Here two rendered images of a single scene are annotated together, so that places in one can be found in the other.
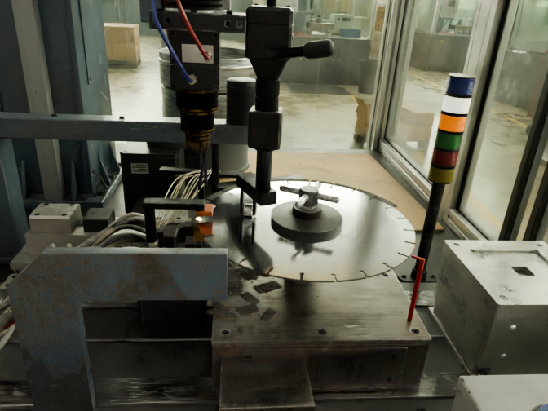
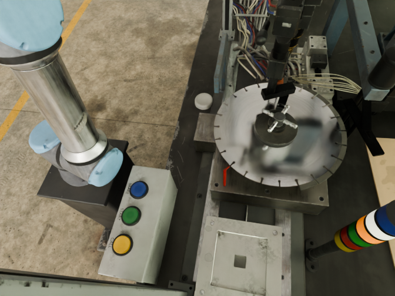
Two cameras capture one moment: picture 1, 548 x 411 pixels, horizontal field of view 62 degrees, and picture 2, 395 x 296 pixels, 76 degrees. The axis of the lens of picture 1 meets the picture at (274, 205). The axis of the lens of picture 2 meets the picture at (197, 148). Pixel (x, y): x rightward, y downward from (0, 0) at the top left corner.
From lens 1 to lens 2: 79 cm
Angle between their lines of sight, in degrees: 80
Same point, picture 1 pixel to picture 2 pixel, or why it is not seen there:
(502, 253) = (264, 264)
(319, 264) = (227, 123)
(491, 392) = (158, 176)
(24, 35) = not seen: outside the picture
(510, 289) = (220, 235)
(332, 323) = not seen: hidden behind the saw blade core
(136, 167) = not seen: hidden behind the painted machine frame
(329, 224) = (263, 134)
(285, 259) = (233, 111)
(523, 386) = (157, 190)
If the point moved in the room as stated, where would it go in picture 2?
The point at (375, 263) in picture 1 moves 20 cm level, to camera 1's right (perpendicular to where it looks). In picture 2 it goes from (225, 147) to (206, 222)
